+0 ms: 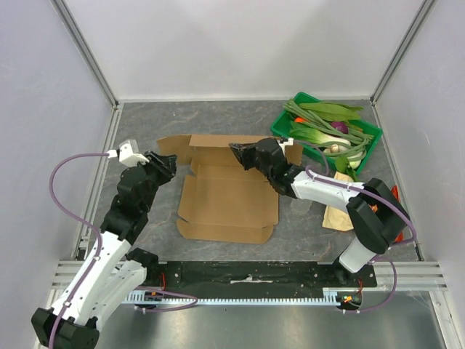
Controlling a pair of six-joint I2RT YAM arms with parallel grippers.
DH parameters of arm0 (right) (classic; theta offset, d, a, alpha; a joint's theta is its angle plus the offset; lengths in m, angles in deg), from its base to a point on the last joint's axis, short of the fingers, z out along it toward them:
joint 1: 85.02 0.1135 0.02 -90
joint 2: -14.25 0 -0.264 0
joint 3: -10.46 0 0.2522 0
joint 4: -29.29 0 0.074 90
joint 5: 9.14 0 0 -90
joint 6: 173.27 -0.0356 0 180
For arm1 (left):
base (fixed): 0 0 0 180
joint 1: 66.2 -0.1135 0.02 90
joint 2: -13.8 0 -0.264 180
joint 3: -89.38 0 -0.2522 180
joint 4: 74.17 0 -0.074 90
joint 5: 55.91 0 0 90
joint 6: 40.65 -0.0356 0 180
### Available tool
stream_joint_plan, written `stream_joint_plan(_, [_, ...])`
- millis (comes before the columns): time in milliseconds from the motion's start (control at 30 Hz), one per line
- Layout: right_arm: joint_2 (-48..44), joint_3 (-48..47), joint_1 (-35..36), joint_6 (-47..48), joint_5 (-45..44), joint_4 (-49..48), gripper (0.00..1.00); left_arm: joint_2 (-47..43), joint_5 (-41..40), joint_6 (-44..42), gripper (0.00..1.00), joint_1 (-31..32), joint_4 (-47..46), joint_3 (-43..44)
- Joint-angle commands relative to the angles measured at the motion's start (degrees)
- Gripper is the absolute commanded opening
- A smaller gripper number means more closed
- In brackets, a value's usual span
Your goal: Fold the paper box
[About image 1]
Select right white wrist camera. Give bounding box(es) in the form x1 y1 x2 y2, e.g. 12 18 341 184
277 137 294 154

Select red onion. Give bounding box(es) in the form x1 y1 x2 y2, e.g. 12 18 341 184
331 121 349 135

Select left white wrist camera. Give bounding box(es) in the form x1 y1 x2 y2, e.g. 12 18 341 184
106 139 149 167

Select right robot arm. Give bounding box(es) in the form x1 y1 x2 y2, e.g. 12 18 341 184
230 138 414 286

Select white slotted cable duct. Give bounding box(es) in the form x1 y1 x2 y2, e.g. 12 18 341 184
121 286 344 306

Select red chip bag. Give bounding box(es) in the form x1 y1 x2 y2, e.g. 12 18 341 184
370 185 406 243

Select green leafy vegetables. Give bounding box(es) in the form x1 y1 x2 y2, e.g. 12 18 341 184
298 102 362 121

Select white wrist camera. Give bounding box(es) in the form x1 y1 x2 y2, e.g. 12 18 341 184
106 139 149 167
277 137 294 154

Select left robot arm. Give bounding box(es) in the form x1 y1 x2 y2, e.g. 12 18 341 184
31 145 177 348

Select beige paper bag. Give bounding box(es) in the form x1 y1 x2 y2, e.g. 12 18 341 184
322 171 355 232

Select green plastic tray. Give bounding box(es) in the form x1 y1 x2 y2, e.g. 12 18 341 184
270 92 383 177

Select white mushroom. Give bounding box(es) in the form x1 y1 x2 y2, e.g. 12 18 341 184
323 144 349 154

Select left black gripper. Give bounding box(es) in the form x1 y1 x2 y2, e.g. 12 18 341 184
132 149 178 211

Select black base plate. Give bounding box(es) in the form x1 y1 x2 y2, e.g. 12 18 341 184
142 261 377 299

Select brown cardboard box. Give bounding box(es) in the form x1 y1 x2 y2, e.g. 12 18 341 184
155 133 304 245

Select green long beans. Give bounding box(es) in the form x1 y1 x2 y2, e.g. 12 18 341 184
284 99 373 151

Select clear plastic water bottle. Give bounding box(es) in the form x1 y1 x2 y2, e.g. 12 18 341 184
290 199 312 215

